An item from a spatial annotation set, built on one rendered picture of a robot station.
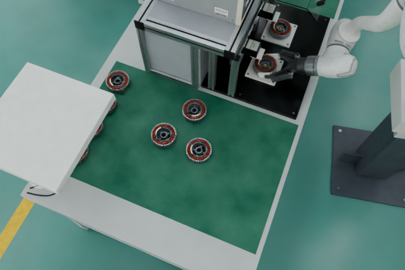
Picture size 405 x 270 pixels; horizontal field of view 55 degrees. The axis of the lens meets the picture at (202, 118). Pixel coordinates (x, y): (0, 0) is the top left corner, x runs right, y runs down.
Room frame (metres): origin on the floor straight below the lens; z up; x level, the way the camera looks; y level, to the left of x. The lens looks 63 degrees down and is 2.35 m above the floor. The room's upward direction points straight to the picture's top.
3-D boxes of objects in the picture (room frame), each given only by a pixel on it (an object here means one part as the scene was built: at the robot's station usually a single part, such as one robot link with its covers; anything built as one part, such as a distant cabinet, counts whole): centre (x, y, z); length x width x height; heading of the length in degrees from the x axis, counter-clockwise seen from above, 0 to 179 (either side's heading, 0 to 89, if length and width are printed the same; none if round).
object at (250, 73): (1.08, -0.30, 0.78); 0.15 x 0.15 x 0.01; 68
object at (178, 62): (1.05, 0.15, 0.91); 0.28 x 0.03 x 0.32; 68
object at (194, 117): (0.85, 0.04, 0.77); 0.11 x 0.11 x 0.04
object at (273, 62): (1.08, -0.30, 0.80); 0.11 x 0.11 x 0.04
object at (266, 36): (1.31, -0.39, 0.78); 0.15 x 0.15 x 0.01; 68
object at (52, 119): (0.58, 0.53, 0.98); 0.37 x 0.35 x 0.46; 158
